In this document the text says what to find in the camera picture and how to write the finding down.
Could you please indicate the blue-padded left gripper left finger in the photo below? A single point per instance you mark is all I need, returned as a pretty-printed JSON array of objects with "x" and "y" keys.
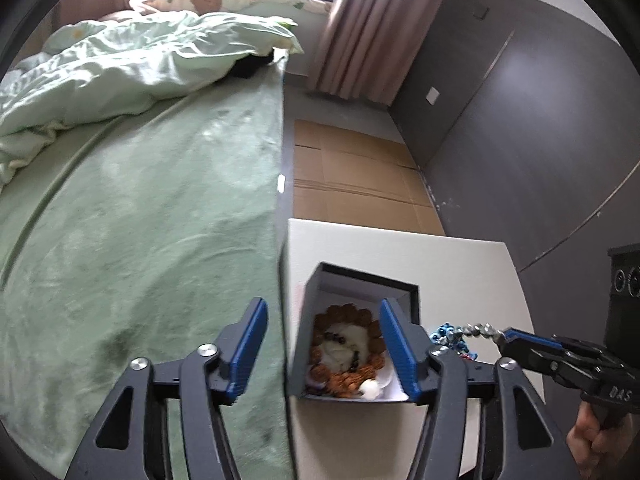
[{"x": 128, "y": 437}]

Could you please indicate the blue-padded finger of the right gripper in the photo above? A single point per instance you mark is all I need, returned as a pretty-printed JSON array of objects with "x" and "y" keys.
[{"x": 565, "y": 360}]

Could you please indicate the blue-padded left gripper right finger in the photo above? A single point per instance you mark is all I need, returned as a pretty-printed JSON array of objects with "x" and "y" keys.
[{"x": 517, "y": 437}]

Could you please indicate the white bead brown tassel charm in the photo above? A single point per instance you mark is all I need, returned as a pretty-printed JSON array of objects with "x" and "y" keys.
[{"x": 370, "y": 390}]

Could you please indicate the black jewelry gift box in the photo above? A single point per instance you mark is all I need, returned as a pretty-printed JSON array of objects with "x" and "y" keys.
[{"x": 339, "y": 341}]

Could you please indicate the person's right hand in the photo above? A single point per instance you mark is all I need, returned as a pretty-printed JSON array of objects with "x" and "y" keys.
[{"x": 604, "y": 453}]

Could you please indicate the green bed sheet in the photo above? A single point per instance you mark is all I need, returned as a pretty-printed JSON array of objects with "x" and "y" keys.
[{"x": 144, "y": 236}]

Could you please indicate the flattened cardboard sheet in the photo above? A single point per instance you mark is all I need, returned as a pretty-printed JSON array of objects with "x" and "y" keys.
[{"x": 345, "y": 176}]

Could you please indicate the light green crumpled duvet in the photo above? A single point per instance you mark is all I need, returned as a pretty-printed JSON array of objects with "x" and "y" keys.
[{"x": 93, "y": 71}]

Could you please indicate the pink curtain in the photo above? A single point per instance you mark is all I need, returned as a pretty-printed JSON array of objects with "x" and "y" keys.
[{"x": 368, "y": 46}]

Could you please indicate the patterned pillow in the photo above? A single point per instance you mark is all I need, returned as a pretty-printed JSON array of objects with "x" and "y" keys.
[{"x": 236, "y": 6}]

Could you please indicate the white wall socket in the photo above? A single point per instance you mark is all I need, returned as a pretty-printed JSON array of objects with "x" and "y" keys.
[{"x": 432, "y": 96}]

